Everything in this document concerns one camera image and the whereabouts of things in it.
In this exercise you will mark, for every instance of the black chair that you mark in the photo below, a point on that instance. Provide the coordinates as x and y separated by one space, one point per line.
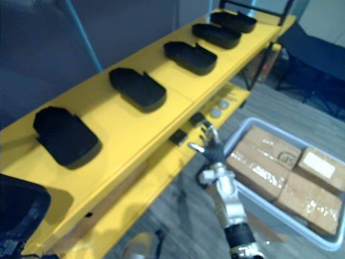
312 67

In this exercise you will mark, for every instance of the brown box behind rack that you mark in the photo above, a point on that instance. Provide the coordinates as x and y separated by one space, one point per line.
270 63

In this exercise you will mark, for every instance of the black metal rack frame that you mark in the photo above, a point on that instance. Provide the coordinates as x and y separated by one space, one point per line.
283 13

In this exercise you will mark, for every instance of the plain taped cardboard box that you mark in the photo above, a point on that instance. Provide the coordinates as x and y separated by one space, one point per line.
310 202

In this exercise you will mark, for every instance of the grey round disc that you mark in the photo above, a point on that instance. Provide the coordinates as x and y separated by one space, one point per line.
224 104
216 112

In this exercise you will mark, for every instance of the yellow metal shelf board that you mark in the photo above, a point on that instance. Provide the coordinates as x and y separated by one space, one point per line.
129 126

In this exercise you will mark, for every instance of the grey plastic bin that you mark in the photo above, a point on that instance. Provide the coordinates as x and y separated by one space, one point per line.
242 194

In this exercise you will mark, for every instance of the silver robot leg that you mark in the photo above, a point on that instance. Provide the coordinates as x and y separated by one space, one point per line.
140 246

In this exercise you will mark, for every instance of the cardboard box with white label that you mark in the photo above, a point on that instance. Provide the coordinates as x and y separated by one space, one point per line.
320 167

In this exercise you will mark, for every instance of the small black block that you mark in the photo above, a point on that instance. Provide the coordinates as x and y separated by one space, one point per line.
178 136
197 118

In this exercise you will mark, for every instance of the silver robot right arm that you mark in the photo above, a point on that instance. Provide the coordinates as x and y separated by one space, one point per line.
231 199

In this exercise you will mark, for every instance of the light blue pole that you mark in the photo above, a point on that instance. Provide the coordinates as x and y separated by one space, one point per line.
83 35

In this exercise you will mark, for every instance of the large taped cardboard box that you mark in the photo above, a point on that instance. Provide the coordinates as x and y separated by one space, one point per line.
258 159

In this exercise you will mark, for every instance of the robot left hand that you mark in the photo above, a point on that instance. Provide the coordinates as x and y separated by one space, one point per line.
9 244

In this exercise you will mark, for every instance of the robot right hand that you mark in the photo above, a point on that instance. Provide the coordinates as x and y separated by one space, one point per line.
214 152

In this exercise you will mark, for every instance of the black plastic housing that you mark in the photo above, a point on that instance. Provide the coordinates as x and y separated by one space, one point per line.
20 205
234 21
137 89
190 58
66 139
217 35

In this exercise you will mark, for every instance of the yellow lower shelf board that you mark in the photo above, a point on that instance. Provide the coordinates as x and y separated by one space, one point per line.
229 94

